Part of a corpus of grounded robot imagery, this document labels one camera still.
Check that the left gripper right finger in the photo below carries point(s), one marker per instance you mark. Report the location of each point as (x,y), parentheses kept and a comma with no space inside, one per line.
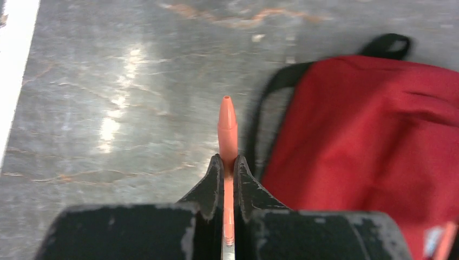
(267,229)

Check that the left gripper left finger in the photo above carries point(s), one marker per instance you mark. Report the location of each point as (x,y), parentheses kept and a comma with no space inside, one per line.
(190,228)

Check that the orange pencil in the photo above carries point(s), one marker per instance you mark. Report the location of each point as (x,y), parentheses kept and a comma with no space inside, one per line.
(228,150)
(447,248)

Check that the red backpack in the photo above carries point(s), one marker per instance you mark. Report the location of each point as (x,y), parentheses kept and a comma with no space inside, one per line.
(371,132)

